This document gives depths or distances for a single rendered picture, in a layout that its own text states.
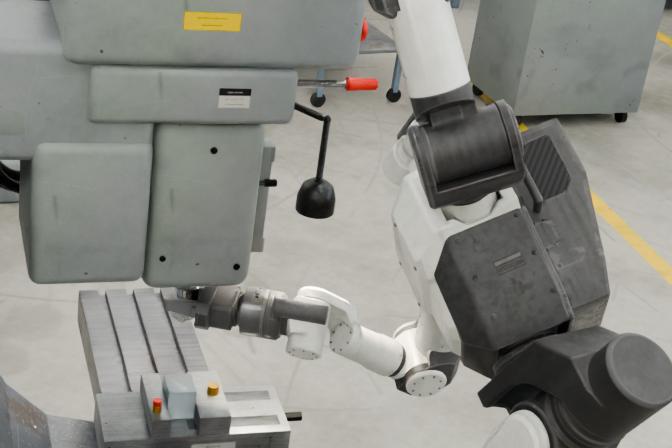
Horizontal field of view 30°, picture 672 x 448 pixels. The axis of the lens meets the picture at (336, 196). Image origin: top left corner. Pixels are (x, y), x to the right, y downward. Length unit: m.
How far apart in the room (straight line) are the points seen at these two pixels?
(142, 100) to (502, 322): 0.65
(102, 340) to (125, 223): 0.70
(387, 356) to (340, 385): 2.00
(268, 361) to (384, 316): 0.58
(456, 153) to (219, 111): 0.43
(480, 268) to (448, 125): 0.22
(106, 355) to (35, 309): 1.94
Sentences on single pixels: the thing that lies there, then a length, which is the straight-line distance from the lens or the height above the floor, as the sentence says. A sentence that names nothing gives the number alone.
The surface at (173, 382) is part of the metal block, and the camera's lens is 2.38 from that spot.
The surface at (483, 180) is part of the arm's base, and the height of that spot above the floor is 1.70.
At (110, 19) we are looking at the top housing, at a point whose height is 1.81.
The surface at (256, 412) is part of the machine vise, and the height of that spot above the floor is 1.00.
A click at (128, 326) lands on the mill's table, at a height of 0.93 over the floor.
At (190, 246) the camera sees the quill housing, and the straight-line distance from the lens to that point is 2.13.
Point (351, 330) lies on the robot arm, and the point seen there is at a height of 1.22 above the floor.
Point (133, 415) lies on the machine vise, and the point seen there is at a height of 1.00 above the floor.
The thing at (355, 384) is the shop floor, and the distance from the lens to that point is 4.36.
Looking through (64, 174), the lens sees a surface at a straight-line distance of 2.01.
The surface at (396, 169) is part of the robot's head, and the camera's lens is 2.06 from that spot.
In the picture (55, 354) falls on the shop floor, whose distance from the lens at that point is 4.37.
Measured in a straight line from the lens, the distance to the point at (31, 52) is 1.94.
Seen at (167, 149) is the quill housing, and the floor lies 1.58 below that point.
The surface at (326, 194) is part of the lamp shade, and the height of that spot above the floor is 1.45.
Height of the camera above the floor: 2.42
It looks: 25 degrees down
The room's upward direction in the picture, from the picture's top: 8 degrees clockwise
